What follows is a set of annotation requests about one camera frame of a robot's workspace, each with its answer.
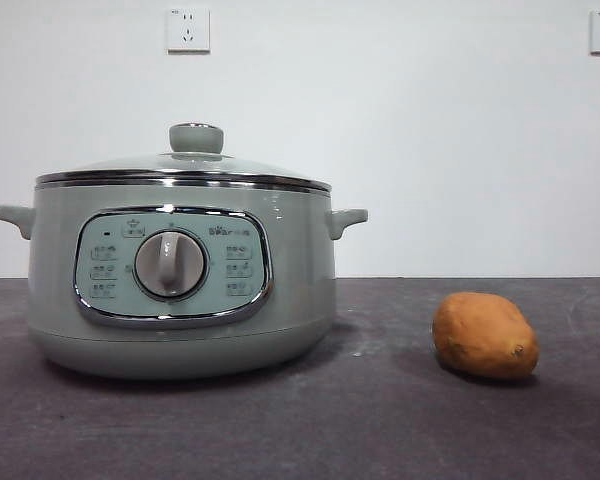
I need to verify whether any glass lid with green knob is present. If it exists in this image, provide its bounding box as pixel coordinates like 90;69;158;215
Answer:
34;122;332;190

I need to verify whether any brown potato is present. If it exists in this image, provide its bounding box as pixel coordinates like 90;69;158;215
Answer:
432;292;540;382

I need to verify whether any pale green electric cooking pot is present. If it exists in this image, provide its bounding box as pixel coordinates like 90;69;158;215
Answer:
0;182;370;382

